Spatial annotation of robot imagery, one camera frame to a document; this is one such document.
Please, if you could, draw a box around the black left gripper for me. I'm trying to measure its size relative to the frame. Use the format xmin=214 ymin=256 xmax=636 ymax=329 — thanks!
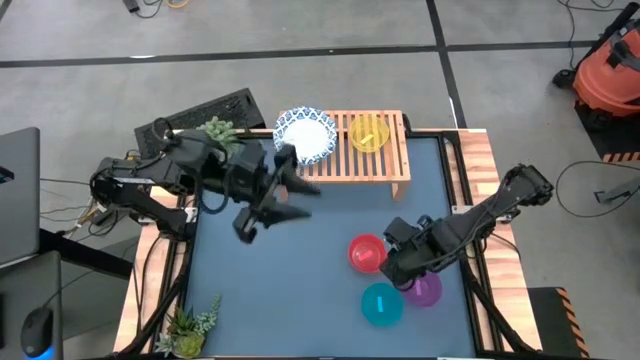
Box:
xmin=227 ymin=142 xmax=322 ymax=245

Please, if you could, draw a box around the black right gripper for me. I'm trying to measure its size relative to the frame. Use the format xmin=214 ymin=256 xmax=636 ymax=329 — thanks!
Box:
xmin=379 ymin=214 xmax=452 ymax=293

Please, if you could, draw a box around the purple plastic bowl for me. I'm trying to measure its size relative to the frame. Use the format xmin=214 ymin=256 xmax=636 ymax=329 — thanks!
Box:
xmin=402 ymin=272 xmax=444 ymax=308

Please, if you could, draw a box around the teal plastic bowl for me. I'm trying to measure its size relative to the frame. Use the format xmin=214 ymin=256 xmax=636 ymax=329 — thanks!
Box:
xmin=360 ymin=282 xmax=405 ymax=329

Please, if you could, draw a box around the red plastic bowl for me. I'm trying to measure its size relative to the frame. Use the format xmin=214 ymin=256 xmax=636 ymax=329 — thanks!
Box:
xmin=347 ymin=233 xmax=389 ymax=275

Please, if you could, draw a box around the blue patterned paper bowl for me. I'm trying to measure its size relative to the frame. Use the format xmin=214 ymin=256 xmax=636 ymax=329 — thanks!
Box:
xmin=272 ymin=105 xmax=339 ymax=167

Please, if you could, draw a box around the yellow plastic bowl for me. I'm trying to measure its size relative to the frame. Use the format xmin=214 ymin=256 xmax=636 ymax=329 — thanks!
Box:
xmin=348 ymin=114 xmax=391 ymax=154

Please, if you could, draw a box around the wooden slatted shelf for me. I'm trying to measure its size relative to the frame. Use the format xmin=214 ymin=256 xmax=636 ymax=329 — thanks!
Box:
xmin=274 ymin=109 xmax=413 ymax=201

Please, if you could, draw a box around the blue-grey table mat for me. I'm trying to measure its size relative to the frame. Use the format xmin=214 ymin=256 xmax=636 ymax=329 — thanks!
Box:
xmin=184 ymin=134 xmax=476 ymax=359

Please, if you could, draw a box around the black diagonal support strut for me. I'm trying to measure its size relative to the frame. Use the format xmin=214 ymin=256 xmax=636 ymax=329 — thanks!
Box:
xmin=117 ymin=234 xmax=196 ymax=359
xmin=457 ymin=244 xmax=539 ymax=359

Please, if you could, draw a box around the round green succulent plant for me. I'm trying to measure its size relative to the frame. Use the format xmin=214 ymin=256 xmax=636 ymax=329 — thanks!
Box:
xmin=197 ymin=115 xmax=244 ymax=154

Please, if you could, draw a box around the black keyboard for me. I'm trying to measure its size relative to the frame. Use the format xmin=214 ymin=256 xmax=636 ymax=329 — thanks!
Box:
xmin=133 ymin=88 xmax=267 ymax=161

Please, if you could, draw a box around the black hazard-striped floor mat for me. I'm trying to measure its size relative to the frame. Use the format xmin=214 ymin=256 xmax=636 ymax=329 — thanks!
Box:
xmin=527 ymin=287 xmax=592 ymax=359
xmin=574 ymin=99 xmax=640 ymax=164

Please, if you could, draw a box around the mixed succulent plant arrangement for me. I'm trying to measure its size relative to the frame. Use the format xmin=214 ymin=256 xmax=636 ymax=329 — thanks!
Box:
xmin=154 ymin=295 xmax=223 ymax=360

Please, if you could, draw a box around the black metal base bar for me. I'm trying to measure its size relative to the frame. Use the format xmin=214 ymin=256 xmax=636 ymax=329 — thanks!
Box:
xmin=39 ymin=228 xmax=135 ymax=280

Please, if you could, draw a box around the grey metal stand foot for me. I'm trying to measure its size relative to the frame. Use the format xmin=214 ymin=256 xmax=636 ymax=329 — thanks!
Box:
xmin=593 ymin=177 xmax=640 ymax=205

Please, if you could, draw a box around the grey laptop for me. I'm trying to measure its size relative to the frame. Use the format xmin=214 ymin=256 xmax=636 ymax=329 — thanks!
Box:
xmin=0 ymin=127 xmax=41 ymax=266

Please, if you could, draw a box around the black computer mouse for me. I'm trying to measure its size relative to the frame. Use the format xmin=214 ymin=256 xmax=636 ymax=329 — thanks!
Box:
xmin=19 ymin=305 xmax=55 ymax=359

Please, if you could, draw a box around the orange shop vacuum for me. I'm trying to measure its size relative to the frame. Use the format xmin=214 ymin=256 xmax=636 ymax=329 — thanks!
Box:
xmin=552 ymin=2 xmax=640 ymax=119

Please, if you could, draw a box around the dark grey mouse pad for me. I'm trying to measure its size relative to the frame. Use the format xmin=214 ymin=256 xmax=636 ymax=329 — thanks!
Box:
xmin=0 ymin=249 xmax=64 ymax=360

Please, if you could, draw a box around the black looped floor cable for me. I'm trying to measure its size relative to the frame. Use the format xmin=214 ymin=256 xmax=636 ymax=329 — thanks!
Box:
xmin=554 ymin=159 xmax=640 ymax=219

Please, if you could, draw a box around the tangled cable bundle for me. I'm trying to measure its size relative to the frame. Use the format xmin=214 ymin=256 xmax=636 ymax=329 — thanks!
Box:
xmin=39 ymin=149 xmax=151 ymax=239

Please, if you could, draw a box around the black vacuum power cable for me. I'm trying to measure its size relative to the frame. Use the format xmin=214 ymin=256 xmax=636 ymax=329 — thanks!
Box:
xmin=555 ymin=0 xmax=629 ymax=70

